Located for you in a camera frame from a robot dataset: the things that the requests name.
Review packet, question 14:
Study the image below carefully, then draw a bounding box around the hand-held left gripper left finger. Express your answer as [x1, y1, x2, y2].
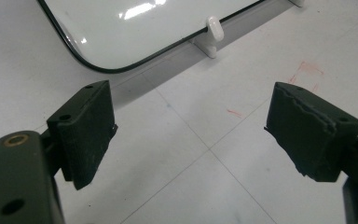
[40, 79, 119, 191]

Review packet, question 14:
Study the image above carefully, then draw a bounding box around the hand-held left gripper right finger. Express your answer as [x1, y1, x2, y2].
[263, 81, 358, 183]

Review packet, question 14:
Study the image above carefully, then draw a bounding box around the white board with black rim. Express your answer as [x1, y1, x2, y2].
[36, 0, 268, 75]

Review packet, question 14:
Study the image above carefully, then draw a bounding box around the white plastic board stand foot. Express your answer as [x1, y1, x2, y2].
[189, 16, 225, 60]

